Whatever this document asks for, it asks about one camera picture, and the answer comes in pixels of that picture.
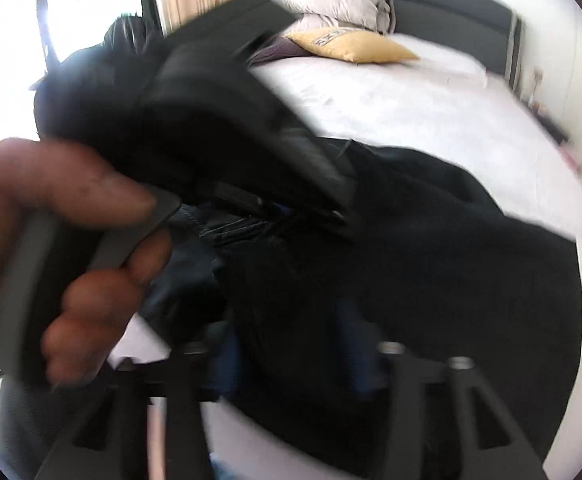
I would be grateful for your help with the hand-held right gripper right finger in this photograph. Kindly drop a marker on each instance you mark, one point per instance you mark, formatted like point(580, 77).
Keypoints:
point(358, 360)

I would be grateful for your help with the folded white duvet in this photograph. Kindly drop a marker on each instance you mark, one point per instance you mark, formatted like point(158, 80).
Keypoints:
point(341, 5)

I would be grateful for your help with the yellow cushion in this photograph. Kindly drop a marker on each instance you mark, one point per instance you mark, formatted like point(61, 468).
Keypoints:
point(356, 47)

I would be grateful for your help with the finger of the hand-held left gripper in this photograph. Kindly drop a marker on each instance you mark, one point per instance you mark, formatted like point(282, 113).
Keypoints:
point(251, 202)
point(321, 185)

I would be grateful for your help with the black pants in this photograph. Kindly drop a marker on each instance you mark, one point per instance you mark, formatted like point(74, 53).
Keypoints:
point(421, 260)

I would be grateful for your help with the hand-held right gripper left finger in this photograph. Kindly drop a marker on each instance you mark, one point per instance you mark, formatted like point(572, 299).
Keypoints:
point(186, 400)

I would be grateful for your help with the person's left hand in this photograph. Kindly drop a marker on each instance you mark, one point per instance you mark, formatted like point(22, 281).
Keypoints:
point(46, 175)

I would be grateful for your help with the window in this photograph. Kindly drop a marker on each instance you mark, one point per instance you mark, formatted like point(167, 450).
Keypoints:
point(91, 0)

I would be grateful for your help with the bed with grey headboard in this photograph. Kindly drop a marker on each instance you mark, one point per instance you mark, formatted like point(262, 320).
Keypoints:
point(396, 110)

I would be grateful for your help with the purple cushion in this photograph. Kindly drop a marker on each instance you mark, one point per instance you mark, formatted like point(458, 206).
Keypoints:
point(281, 50)

